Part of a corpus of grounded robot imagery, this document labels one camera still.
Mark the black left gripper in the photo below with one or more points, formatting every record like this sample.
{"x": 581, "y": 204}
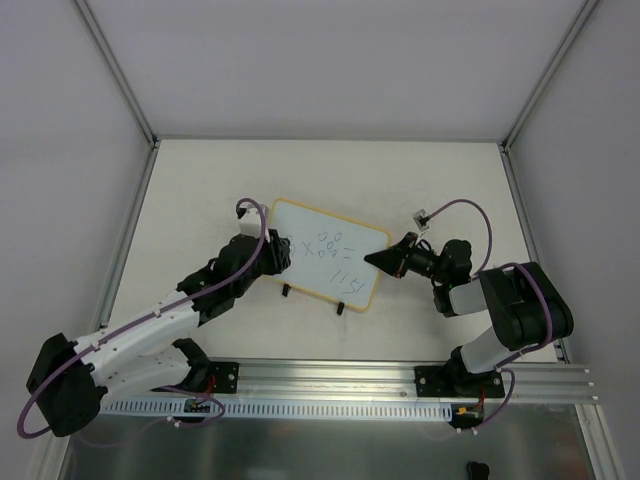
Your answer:
{"x": 276, "y": 253}

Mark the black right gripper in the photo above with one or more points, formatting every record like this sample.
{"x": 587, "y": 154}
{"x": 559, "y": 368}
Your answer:
{"x": 403, "y": 260}

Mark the yellow framed whiteboard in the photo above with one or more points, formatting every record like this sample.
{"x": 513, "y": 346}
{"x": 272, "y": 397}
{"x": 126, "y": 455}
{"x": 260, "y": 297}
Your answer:
{"x": 327, "y": 253}

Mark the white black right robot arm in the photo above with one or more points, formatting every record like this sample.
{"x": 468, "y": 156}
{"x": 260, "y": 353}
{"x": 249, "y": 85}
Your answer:
{"x": 525, "y": 309}

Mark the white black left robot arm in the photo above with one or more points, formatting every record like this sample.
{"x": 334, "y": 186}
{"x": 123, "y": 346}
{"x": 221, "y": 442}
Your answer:
{"x": 72, "y": 380}

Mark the black object bottom edge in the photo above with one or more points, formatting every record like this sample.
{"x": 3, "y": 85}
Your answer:
{"x": 478, "y": 471}

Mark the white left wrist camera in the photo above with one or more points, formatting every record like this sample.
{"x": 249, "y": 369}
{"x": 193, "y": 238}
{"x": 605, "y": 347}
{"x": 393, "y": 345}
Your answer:
{"x": 250, "y": 222}

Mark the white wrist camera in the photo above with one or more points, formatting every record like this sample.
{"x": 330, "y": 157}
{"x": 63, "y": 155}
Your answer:
{"x": 421, "y": 219}
{"x": 250, "y": 222}

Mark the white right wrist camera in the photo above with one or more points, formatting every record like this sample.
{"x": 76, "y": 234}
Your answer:
{"x": 421, "y": 219}

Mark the aluminium mounting rail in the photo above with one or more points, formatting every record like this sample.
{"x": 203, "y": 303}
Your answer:
{"x": 553, "y": 383}

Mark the white slotted cable duct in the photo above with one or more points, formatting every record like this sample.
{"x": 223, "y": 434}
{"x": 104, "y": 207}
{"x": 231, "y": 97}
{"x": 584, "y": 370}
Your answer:
{"x": 253, "y": 408}

